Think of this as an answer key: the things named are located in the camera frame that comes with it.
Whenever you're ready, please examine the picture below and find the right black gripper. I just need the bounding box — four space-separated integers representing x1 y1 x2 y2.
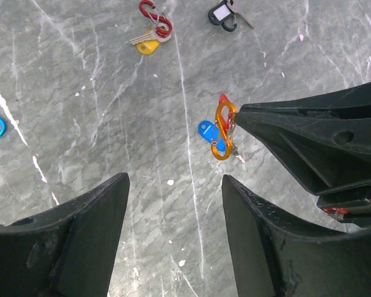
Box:
234 82 371 228

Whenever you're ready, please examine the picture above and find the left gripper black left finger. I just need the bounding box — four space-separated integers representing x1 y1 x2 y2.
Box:
0 173 130 296

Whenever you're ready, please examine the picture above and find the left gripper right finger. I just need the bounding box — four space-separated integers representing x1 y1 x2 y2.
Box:
222 175 371 296

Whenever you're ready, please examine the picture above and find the orange S-carabiner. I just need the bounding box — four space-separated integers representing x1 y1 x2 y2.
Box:
211 101 237 161

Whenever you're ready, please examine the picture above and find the red tag key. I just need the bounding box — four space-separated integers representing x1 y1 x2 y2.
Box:
218 93 234 129

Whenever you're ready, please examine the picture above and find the black S-carabiner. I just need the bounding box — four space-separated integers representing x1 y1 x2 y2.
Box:
221 14 237 32

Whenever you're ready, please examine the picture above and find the black tag key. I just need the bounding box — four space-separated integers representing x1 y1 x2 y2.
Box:
208 1 255 32

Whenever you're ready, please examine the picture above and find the yellow tag key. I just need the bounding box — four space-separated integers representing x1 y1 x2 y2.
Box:
129 29 171 55

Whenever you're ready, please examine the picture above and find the red S-carabiner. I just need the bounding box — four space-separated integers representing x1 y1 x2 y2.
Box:
139 0 173 38

